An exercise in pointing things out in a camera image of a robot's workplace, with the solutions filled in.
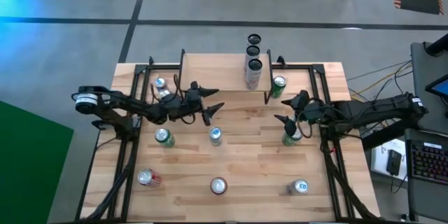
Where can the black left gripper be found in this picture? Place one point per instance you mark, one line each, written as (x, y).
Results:
(190, 105)

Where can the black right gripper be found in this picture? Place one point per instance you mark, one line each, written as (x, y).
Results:
(315, 112)

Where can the green Sprite can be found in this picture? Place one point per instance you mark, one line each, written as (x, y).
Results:
(279, 83)
(162, 135)
(290, 141)

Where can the blue silver Red Bull can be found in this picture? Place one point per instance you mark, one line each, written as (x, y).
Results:
(215, 133)
(301, 186)
(160, 82)

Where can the tall white slim can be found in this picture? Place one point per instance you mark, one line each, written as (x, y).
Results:
(252, 51)
(254, 38)
(253, 75)

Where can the red white striped can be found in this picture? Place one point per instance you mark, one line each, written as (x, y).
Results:
(145, 176)

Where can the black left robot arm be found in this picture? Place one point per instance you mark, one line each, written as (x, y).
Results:
(115, 106)

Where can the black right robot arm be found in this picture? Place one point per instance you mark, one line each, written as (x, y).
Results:
(378, 106)

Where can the wooden shelf black metal legs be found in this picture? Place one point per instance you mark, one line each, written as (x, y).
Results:
(217, 71)

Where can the red can black print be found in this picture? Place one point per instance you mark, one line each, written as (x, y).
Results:
(164, 94)

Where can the red black Darth Vader can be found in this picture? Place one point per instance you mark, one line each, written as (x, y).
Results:
(218, 185)

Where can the white paper sheet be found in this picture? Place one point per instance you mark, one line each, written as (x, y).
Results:
(379, 161)

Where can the black phone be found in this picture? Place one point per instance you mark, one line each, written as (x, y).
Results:
(393, 162)

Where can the grey desk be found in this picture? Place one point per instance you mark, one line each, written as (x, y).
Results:
(423, 77)

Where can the black backlit keyboard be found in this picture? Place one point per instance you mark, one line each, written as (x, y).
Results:
(430, 162)

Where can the tablet with blue screen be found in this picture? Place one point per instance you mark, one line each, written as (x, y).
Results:
(439, 87)

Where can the black pole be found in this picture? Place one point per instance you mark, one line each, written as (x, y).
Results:
(437, 45)

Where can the green floor mat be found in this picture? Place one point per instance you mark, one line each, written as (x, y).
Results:
(31, 161)

